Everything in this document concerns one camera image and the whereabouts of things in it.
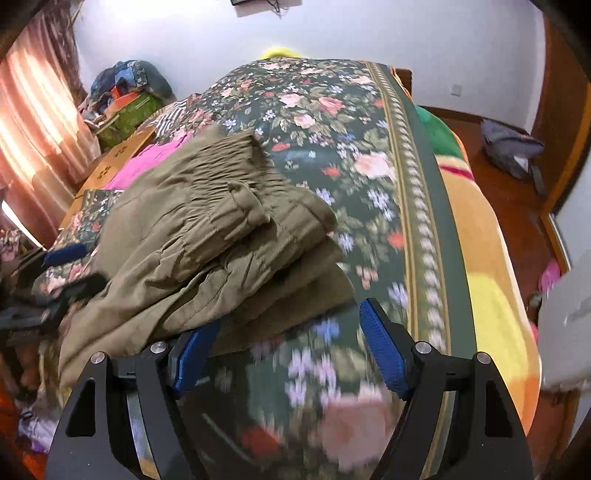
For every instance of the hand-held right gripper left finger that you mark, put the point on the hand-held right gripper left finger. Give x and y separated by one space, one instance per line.
194 356

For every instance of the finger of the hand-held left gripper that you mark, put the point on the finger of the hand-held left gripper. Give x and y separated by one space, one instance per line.
83 282
67 254

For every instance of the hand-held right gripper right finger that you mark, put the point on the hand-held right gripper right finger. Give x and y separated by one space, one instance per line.
385 351

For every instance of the olive green pants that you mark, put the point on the olive green pants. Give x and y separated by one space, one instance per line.
207 230

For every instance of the wooden lap tray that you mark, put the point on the wooden lap tray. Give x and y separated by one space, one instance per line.
115 157

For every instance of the pink cloth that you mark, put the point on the pink cloth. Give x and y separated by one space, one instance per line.
138 170

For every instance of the pink sheer curtain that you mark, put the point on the pink sheer curtain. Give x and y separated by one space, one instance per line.
37 138

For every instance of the green storage box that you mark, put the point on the green storage box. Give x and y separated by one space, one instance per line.
134 117

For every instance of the orange yellow blanket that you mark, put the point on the orange yellow blanket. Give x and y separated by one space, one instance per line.
485 230

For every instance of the orange box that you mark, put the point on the orange box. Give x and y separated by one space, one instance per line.
123 99

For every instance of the striped cloth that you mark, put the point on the striped cloth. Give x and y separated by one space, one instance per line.
171 117

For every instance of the white cabinet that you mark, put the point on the white cabinet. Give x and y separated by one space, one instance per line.
565 332

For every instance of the pile of clothes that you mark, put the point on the pile of clothes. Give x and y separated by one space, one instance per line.
134 76

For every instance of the brown curtain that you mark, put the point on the brown curtain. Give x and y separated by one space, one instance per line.
64 46

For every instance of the dark floral bedspread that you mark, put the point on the dark floral bedspread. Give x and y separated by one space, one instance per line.
332 138

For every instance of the grey backpack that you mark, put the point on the grey backpack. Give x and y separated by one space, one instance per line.
510 150

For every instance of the wooden door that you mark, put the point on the wooden door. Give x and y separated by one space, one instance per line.
561 115

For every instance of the yellow foam arc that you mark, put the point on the yellow foam arc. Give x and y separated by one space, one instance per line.
281 51

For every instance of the wooden bed frame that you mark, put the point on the wooden bed frame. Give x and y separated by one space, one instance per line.
404 81

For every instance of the white wall outlet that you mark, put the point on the white wall outlet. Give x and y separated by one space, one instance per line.
456 89

